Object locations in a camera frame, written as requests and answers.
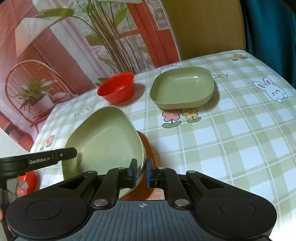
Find green square plate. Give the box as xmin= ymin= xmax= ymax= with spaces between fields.
xmin=61 ymin=106 xmax=147 ymax=200
xmin=149 ymin=67 xmax=215 ymax=109

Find green checked tablecloth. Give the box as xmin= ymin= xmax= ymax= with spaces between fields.
xmin=29 ymin=49 xmax=296 ymax=241

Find teal curtain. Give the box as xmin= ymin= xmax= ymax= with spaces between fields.
xmin=240 ymin=1 xmax=295 ymax=87

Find left hand red nails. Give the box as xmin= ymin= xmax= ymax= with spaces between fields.
xmin=1 ymin=171 xmax=37 ymax=221

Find small red bowl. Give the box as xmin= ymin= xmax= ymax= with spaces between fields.
xmin=97 ymin=72 xmax=135 ymax=104

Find green square plate on table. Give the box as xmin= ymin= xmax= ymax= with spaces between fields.
xmin=149 ymin=67 xmax=215 ymax=109

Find wooden headboard panel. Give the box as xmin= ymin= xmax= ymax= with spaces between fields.
xmin=162 ymin=0 xmax=246 ymax=60

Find printed room backdrop cloth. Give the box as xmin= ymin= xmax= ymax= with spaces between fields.
xmin=1 ymin=1 xmax=180 ymax=151

